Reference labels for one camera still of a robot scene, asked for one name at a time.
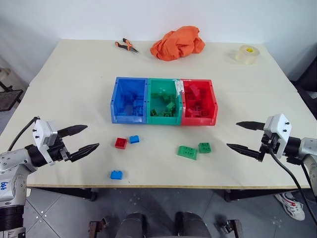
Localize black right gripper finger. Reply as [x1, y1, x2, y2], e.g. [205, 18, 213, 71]
[226, 143, 264, 163]
[236, 120, 266, 131]

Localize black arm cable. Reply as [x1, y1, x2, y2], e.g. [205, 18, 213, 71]
[7, 116, 41, 152]
[269, 148, 317, 225]

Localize red plastic storage bin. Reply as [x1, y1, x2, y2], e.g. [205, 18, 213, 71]
[180, 78, 219, 127]

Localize black equipment frame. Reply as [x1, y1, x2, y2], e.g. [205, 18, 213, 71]
[289, 42, 317, 100]

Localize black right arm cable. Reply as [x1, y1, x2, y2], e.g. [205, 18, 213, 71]
[269, 148, 317, 225]

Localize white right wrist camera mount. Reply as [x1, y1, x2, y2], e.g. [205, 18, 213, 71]
[263, 113, 292, 159]

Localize white tape strip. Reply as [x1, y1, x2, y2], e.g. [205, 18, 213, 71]
[174, 79, 184, 97]

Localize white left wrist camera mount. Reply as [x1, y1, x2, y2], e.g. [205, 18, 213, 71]
[32, 116, 58, 167]

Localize black metal stand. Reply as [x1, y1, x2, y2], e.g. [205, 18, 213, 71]
[0, 66, 24, 113]

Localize orange-handled pliers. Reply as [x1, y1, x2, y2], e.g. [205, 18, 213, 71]
[114, 37, 140, 54]

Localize large green toy brick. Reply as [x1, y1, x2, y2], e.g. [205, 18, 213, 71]
[177, 145, 199, 161]

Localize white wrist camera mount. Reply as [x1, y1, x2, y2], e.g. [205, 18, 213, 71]
[32, 116, 58, 167]
[263, 113, 292, 159]

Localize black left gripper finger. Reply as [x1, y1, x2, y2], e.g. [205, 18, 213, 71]
[69, 143, 101, 163]
[57, 124, 89, 139]

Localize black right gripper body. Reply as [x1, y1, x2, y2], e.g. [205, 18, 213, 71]
[259, 132, 280, 155]

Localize green plastic storage bin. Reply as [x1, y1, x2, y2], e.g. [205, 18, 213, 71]
[146, 77, 184, 125]

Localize clear packing tape roll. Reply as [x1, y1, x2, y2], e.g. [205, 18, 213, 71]
[234, 45, 261, 66]

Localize rusty caster wheel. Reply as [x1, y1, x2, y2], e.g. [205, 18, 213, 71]
[214, 219, 244, 238]
[88, 215, 112, 238]

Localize crumpled orange cloth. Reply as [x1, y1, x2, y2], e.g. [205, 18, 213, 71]
[150, 25, 207, 61]

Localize dark rounded shape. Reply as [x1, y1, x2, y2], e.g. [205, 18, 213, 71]
[118, 212, 147, 238]
[174, 211, 211, 238]

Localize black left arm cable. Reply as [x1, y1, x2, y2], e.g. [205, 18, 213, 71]
[7, 116, 41, 152]

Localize small green toy brick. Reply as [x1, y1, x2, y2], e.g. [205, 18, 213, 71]
[198, 142, 213, 154]

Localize blue plastic storage bin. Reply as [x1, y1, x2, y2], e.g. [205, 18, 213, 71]
[109, 76, 149, 124]

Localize black table frame bar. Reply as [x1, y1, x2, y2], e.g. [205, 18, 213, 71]
[29, 187, 98, 202]
[223, 189, 312, 202]

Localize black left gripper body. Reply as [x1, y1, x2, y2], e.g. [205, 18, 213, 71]
[48, 135, 73, 163]

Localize white red sneaker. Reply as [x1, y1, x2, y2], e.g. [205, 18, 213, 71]
[274, 192, 306, 221]

